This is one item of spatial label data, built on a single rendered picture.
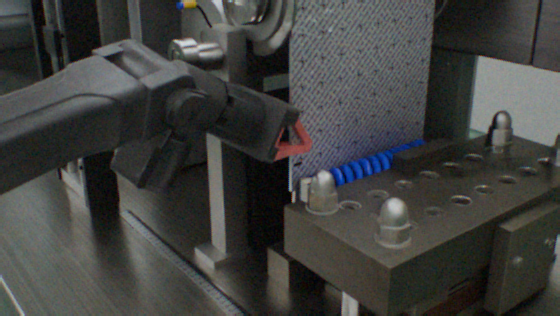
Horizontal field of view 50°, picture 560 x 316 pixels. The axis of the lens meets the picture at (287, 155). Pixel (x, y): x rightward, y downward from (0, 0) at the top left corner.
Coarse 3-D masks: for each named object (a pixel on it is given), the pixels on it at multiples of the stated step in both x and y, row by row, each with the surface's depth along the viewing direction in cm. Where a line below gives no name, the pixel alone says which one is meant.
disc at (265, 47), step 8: (288, 0) 64; (296, 0) 63; (224, 8) 74; (288, 8) 64; (296, 8) 63; (288, 16) 64; (232, 24) 73; (280, 24) 66; (288, 24) 65; (280, 32) 66; (288, 32) 65; (248, 40) 71; (264, 40) 69; (272, 40) 68; (280, 40) 66; (248, 48) 72; (256, 48) 70; (264, 48) 69; (272, 48) 68
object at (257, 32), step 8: (272, 0) 65; (280, 0) 64; (272, 8) 65; (280, 8) 64; (272, 16) 66; (280, 16) 65; (256, 24) 69; (264, 24) 67; (272, 24) 66; (248, 32) 70; (256, 32) 69; (264, 32) 68; (272, 32) 67; (256, 40) 69
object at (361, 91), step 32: (352, 32) 71; (384, 32) 74; (416, 32) 78; (320, 64) 69; (352, 64) 72; (384, 64) 76; (416, 64) 80; (320, 96) 71; (352, 96) 74; (384, 96) 78; (416, 96) 82; (320, 128) 72; (352, 128) 76; (384, 128) 80; (416, 128) 84; (320, 160) 74; (352, 160) 78
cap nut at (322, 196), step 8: (312, 176) 65; (320, 176) 64; (328, 176) 64; (312, 184) 65; (320, 184) 64; (328, 184) 64; (312, 192) 65; (320, 192) 65; (328, 192) 65; (336, 192) 65; (312, 200) 65; (320, 200) 65; (328, 200) 65; (336, 200) 66; (312, 208) 65; (320, 208) 65; (328, 208) 65; (336, 208) 66
